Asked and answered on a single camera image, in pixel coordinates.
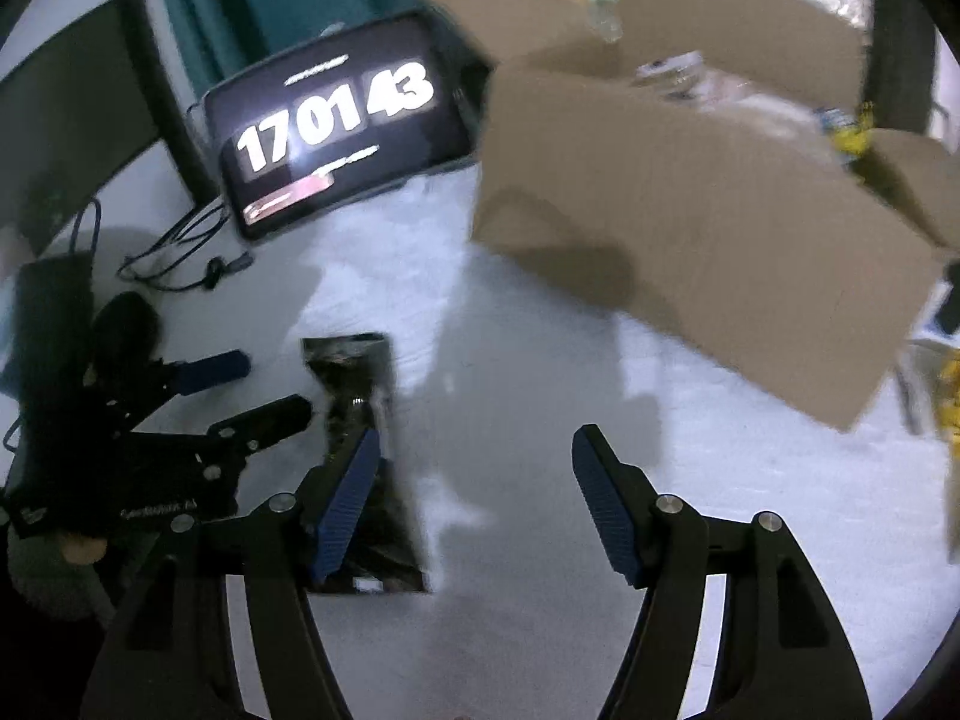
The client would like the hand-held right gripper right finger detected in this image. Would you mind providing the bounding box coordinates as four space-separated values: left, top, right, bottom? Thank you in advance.
571 424 875 720

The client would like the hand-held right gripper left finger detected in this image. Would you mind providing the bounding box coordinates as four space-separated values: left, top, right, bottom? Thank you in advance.
79 426 383 720

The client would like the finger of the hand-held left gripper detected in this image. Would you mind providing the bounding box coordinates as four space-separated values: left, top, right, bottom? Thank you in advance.
202 394 314 458
150 349 252 398

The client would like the black snack packet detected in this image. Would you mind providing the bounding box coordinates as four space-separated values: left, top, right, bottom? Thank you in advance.
300 331 432 595

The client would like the brown cardboard box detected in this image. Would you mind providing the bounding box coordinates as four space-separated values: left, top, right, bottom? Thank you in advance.
397 0 960 432

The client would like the yellow snack bag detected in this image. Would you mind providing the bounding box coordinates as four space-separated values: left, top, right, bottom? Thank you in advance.
817 101 878 166

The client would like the person's left hand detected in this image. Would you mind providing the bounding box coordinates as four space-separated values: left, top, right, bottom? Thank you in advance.
60 529 106 563

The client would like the black round speaker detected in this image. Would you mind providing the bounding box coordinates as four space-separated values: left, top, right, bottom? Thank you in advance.
90 291 162 383

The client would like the tablet with clock display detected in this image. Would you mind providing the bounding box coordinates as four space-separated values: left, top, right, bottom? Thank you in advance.
202 9 481 241

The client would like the yellow cartoon packet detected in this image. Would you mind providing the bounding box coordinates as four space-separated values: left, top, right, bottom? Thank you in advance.
930 349 960 458

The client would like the black cable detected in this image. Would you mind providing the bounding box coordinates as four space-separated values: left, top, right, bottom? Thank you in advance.
71 195 256 293

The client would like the dark sliding door frame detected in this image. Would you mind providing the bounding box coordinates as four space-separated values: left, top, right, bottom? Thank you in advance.
862 0 938 136

